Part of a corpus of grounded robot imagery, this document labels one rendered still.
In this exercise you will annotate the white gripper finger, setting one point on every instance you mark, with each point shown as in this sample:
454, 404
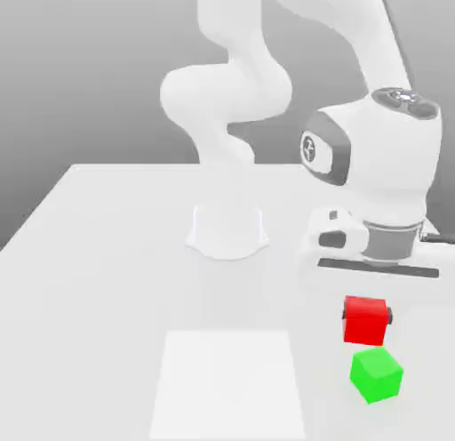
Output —
343, 312
389, 315

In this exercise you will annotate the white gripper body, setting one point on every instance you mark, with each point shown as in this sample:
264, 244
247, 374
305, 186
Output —
376, 268

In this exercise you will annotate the small red cube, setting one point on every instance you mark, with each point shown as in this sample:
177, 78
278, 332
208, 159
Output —
364, 322

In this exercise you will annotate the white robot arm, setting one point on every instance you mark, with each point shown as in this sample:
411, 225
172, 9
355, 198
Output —
227, 92

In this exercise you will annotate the small green cube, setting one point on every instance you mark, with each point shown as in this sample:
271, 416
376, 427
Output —
376, 375

